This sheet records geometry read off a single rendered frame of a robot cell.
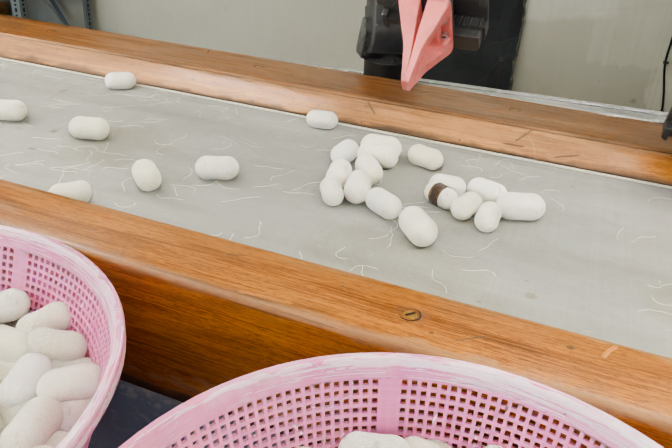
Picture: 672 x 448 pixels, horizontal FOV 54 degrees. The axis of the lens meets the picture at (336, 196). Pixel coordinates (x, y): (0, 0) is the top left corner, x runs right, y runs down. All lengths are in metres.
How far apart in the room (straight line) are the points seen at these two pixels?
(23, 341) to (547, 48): 2.32
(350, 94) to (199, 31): 2.20
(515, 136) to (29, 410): 0.49
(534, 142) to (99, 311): 0.44
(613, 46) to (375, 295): 2.25
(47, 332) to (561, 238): 0.35
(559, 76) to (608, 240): 2.06
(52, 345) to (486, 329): 0.23
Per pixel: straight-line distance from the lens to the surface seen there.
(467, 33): 0.64
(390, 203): 0.49
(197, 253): 0.40
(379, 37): 0.90
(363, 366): 0.32
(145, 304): 0.40
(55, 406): 0.35
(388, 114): 0.69
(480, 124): 0.67
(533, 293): 0.44
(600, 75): 2.58
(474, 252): 0.47
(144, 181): 0.53
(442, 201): 0.52
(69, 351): 0.38
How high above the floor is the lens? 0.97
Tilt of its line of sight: 26 degrees down
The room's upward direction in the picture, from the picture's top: 4 degrees clockwise
